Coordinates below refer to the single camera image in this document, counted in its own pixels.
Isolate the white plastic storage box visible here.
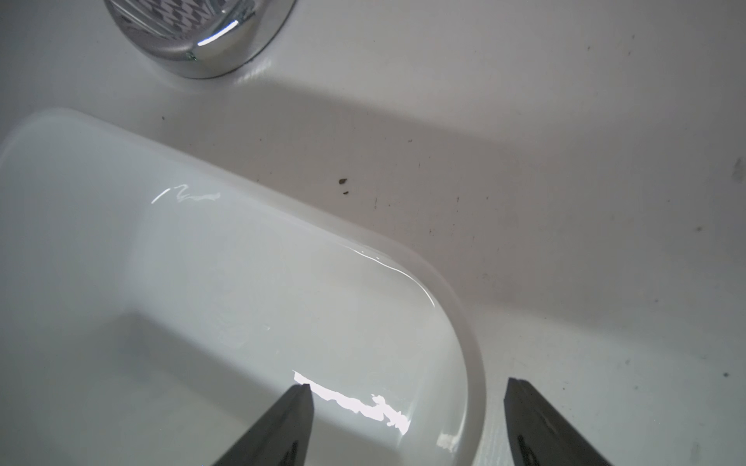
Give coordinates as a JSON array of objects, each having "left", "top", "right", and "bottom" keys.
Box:
[{"left": 1, "top": 109, "right": 486, "bottom": 465}]

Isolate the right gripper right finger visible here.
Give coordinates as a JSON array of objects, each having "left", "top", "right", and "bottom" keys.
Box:
[{"left": 503, "top": 378, "right": 610, "bottom": 466}]

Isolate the chrome stand with green leaves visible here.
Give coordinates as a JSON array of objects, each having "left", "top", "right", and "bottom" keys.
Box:
[{"left": 105, "top": 0, "right": 295, "bottom": 80}]

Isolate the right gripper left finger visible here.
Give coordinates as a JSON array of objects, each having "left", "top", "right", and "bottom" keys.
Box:
[{"left": 214, "top": 384, "right": 315, "bottom": 466}]

